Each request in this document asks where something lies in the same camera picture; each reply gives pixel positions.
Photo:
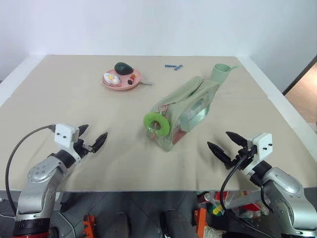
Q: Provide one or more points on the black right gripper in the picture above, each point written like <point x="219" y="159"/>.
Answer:
<point x="244" y="156"/>

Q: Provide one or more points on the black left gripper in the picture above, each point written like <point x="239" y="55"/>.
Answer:
<point x="79" y="148"/>

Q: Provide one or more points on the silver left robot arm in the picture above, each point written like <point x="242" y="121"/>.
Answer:
<point x="40" y="173"/>

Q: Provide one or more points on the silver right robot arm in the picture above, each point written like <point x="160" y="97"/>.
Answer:
<point x="284" y="191"/>

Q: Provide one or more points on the green pencil case pouch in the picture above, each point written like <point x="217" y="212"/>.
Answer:
<point x="188" y="99"/>

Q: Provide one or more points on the beige tablecloth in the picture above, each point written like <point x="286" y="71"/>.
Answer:
<point x="74" y="111"/>

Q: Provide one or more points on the clear box of colourful items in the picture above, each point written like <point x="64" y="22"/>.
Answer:
<point x="237" y="200"/>

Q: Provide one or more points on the pink plate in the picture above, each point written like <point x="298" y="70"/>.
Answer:
<point x="123" y="85"/>

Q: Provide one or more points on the toy fried egg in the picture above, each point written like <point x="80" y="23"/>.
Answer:
<point x="111" y="78"/>

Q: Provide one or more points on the small red toy piece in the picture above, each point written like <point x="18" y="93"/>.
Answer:
<point x="133" y="76"/>

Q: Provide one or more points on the dark green toy avocado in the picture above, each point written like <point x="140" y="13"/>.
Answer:
<point x="123" y="68"/>

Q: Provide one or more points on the brown wooden door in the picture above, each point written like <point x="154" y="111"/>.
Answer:
<point x="304" y="84"/>

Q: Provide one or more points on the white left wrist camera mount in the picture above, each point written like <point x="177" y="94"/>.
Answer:
<point x="64" y="132"/>

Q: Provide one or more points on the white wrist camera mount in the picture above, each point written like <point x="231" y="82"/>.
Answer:
<point x="64" y="132"/>
<point x="263" y="146"/>

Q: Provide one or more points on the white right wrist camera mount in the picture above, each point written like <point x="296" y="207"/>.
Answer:
<point x="263" y="146"/>

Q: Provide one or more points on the orange plastic bracket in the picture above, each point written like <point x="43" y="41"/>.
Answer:
<point x="200" y="220"/>
<point x="88" y="225"/>

